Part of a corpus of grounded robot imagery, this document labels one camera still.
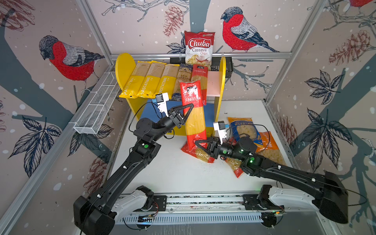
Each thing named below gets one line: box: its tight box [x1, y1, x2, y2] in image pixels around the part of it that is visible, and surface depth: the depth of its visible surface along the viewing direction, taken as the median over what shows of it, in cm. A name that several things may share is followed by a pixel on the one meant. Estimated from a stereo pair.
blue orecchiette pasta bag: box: [229, 120, 264, 148], surface depth 100 cm
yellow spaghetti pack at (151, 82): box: [137, 60, 167, 99], surface depth 75 cm
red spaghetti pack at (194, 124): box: [180, 79, 208, 162], surface depth 58 cm
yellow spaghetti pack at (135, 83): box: [118, 60, 153, 99], surface depth 74 cm
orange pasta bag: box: [255, 131, 286, 166], surface depth 90 cm
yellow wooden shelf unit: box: [115, 52, 227, 134], surface depth 62 cm
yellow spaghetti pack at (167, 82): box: [155, 64, 181, 100], surface depth 76 cm
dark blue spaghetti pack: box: [172, 63, 193, 101], surface depth 77 cm
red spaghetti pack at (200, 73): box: [190, 64, 209, 106], surface depth 77 cm
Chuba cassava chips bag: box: [184, 30, 216, 70], surface depth 87 cm
